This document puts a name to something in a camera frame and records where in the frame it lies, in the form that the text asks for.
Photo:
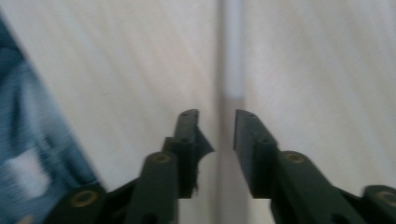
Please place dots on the blue denim cloth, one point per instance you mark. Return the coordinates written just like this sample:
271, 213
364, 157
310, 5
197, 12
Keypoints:
34, 140

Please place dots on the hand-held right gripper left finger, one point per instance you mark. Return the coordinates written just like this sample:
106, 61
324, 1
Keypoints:
183, 161

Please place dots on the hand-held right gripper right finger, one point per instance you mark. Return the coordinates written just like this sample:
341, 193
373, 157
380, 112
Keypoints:
264, 168

